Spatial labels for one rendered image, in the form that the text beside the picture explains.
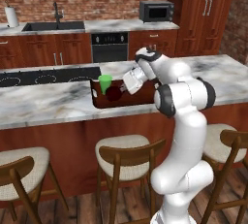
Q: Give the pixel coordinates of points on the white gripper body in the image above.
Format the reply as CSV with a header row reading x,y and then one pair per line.
x,y
135,80

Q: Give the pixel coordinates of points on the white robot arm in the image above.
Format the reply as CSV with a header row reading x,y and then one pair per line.
x,y
187,131

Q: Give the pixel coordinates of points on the brown wooden tray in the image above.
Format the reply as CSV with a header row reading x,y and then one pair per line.
x,y
135,100

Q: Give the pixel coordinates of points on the green cup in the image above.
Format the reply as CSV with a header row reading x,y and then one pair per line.
x,y
104,82

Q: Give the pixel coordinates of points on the brown base cupboard with drawer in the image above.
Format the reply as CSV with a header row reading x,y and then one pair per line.
x,y
153,42

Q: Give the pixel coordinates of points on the wooden stool with cream seat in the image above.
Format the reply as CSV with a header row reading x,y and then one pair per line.
x,y
226,150
124,160
19,173

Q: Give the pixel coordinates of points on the black microwave oven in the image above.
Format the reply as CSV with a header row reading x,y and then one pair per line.
x,y
156,11

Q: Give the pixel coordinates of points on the black hob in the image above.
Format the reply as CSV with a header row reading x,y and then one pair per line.
x,y
48,76

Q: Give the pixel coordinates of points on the brown base cupboards with sink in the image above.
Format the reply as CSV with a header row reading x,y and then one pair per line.
x,y
38,50

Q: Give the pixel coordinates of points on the tall brown cupboard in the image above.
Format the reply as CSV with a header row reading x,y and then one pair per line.
x,y
203,17

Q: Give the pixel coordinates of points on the dark sink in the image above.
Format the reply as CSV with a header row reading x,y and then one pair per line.
x,y
53,26

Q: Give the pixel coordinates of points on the black tap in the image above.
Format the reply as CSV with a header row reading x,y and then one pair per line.
x,y
57,13

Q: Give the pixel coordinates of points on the white paper towel roll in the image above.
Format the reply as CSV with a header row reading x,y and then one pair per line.
x,y
12,17

